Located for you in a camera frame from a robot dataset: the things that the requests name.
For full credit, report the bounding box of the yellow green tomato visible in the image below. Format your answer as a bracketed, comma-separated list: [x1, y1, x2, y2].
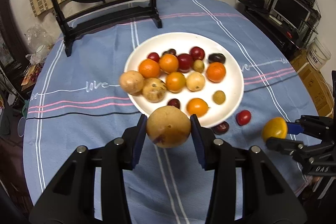
[261, 117, 288, 142]

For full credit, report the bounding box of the small yellow fruit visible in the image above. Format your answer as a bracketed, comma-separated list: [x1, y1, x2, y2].
[213, 90, 226, 105]
[193, 59, 205, 73]

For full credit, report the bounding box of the dark red plum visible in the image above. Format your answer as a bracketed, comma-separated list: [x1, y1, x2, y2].
[212, 121, 230, 135]
[167, 98, 181, 109]

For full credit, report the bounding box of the pale yellow spotted fruit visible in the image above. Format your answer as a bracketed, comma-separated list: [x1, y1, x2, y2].
[119, 71, 144, 94]

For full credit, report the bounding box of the brown yellow fruit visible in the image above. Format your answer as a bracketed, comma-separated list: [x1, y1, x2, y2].
[186, 72, 205, 92]

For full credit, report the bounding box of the yellow orange fruit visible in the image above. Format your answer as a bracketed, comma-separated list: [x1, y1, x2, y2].
[165, 72, 186, 93]

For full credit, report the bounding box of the small orange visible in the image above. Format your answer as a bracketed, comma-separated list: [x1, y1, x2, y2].
[206, 62, 226, 83]

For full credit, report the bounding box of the large orange mandarin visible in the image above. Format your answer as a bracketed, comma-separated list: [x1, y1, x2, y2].
[159, 53, 179, 74]

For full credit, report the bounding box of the dark purple round fruit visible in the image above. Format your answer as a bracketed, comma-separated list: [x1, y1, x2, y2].
[208, 53, 226, 64]

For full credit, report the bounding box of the small red tomato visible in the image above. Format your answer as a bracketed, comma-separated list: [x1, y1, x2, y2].
[147, 52, 160, 63]

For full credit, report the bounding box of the dark purple wrinkled fruit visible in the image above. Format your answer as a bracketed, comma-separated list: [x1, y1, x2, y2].
[162, 48, 176, 56]

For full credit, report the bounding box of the cardboard box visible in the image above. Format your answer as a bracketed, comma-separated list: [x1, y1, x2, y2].
[290, 51, 334, 118]

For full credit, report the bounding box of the white round plate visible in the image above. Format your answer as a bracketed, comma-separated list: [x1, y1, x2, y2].
[123, 32, 244, 128]

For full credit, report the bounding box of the blue striped tablecloth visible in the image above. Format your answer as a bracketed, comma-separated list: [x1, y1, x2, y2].
[23, 0, 317, 223]

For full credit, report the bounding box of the white bucket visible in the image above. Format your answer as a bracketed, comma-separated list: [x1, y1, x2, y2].
[306, 37, 331, 71]

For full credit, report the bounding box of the computer monitor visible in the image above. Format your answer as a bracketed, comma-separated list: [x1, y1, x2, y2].
[271, 0, 310, 30]

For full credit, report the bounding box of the black hat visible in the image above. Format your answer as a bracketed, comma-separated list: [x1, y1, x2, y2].
[238, 0, 265, 9]

